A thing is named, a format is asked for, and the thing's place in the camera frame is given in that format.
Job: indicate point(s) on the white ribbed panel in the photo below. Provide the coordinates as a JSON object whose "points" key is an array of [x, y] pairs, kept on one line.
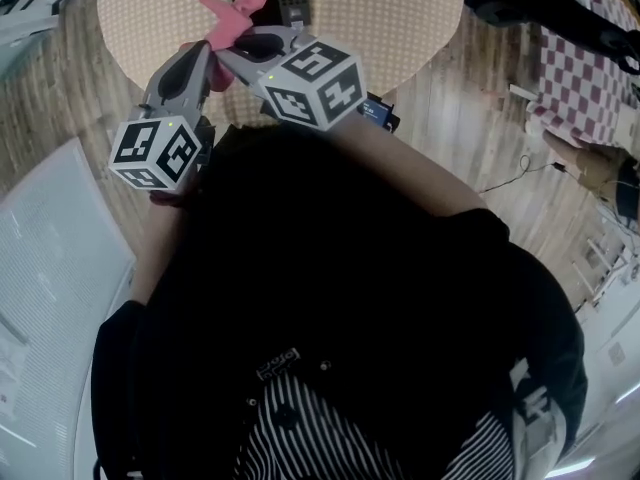
{"points": [[55, 268]]}

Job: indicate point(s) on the person's right forearm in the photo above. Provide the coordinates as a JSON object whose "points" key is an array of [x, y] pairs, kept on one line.
{"points": [[400, 168]]}

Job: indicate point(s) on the person's black striped clothing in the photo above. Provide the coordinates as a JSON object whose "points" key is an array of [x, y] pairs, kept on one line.
{"points": [[325, 278]]}

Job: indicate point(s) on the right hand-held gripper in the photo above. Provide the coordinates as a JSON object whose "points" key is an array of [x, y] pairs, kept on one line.
{"points": [[315, 83]]}

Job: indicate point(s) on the round beige woven table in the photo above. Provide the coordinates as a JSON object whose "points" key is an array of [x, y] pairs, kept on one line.
{"points": [[375, 28]]}

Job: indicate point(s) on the person's left forearm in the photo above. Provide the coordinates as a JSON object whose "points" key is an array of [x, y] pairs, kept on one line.
{"points": [[157, 248]]}

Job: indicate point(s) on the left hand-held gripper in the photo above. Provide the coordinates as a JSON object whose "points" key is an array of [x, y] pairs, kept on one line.
{"points": [[150, 153]]}

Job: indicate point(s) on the purple white checkered tablecloth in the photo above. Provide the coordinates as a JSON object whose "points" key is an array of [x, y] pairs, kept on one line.
{"points": [[580, 83]]}

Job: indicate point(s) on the white rack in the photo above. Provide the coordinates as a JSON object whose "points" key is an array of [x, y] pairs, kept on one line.
{"points": [[605, 268]]}

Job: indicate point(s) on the black device with blue screen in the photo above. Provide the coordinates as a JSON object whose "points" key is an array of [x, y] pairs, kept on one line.
{"points": [[377, 113]]}

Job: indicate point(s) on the pink cloth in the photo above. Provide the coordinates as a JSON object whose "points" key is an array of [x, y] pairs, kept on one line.
{"points": [[227, 23]]}

